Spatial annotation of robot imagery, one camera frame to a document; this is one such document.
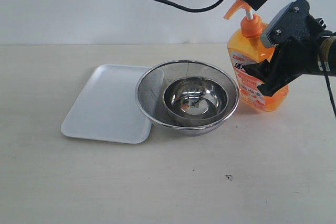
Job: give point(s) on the steel mesh colander basket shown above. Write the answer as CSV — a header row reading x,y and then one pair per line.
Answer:
x,y
152,84

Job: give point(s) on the orange dish soap pump bottle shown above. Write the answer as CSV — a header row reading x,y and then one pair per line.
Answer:
x,y
244,48

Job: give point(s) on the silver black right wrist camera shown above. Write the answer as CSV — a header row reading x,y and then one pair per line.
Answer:
x,y
290,22

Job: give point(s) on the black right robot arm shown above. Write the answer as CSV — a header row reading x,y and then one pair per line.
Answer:
x,y
305,47

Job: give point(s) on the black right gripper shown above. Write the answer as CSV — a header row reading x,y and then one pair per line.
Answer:
x,y
302,45

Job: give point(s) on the white rectangular tray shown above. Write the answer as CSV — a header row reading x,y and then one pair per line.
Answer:
x,y
106,109

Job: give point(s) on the small stainless steel bowl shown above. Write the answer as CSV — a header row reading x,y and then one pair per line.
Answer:
x,y
195,98

